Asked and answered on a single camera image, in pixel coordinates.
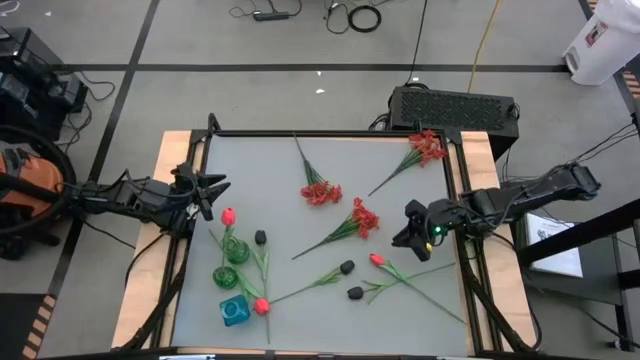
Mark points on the black metal table frame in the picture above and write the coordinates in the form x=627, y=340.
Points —
x=325, y=133

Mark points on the green glass vase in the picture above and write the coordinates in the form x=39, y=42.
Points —
x=225, y=277
x=237, y=250

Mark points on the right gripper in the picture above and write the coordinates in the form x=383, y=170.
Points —
x=440, y=220

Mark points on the red artificial flower bunch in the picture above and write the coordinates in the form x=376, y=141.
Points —
x=362, y=222
x=425, y=147
x=320, y=192

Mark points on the blue square glass vase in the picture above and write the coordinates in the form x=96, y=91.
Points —
x=234, y=310

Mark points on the black power strip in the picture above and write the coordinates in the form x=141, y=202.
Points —
x=270, y=16

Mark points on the black floor mat striped edge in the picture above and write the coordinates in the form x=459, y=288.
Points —
x=632, y=85
x=25, y=325

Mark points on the red artificial tulip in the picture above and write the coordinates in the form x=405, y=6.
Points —
x=261, y=306
x=228, y=216
x=376, y=260

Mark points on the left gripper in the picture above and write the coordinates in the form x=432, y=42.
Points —
x=185, y=192

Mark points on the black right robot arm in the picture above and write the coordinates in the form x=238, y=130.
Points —
x=525, y=195

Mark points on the black electronics stack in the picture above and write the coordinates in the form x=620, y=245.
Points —
x=30, y=85

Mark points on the white plastic bucket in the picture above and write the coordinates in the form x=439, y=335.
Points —
x=605, y=45

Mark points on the white printed paper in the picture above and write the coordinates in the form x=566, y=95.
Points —
x=555, y=250

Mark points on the orange shop vacuum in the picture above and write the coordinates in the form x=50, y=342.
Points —
x=35, y=175

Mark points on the black metal stand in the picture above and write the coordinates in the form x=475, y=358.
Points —
x=575, y=235

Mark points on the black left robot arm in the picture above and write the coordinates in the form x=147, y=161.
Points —
x=135, y=197

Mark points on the black perforated computer case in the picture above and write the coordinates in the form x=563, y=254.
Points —
x=450, y=112

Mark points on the black artificial tulip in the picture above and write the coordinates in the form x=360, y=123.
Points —
x=260, y=237
x=347, y=267
x=355, y=293

